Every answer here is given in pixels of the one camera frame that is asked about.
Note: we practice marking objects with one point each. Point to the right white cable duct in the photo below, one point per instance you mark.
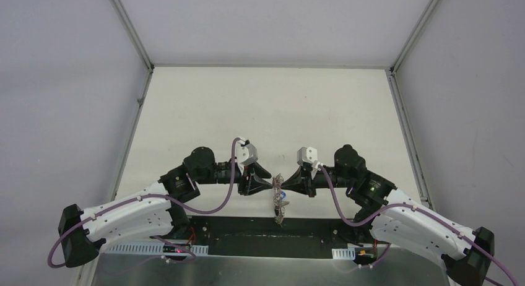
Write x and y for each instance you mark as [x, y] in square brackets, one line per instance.
[343, 254]

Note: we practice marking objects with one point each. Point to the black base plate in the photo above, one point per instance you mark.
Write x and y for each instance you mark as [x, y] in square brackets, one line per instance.
[263, 237]

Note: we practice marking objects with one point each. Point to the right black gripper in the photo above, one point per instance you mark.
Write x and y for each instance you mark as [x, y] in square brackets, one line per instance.
[307, 185]

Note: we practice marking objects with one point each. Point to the round metal keyring disc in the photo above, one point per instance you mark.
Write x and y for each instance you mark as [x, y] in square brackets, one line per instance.
[279, 204]

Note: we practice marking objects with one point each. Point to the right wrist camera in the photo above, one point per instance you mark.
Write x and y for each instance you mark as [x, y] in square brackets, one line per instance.
[308, 156]

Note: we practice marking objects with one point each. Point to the left white cable duct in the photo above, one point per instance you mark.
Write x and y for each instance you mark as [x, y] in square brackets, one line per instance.
[156, 249]

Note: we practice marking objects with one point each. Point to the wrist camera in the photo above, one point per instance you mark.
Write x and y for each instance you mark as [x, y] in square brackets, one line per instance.
[308, 156]
[246, 153]

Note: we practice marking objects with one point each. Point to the white cable duct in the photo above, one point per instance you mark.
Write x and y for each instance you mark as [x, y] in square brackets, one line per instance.
[343, 254]
[156, 249]

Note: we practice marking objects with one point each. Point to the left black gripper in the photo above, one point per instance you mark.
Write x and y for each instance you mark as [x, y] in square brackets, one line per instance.
[247, 182]

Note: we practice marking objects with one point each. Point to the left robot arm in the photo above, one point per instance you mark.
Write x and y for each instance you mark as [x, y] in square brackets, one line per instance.
[157, 210]

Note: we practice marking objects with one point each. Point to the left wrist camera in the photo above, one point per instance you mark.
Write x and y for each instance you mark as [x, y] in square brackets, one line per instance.
[246, 153]

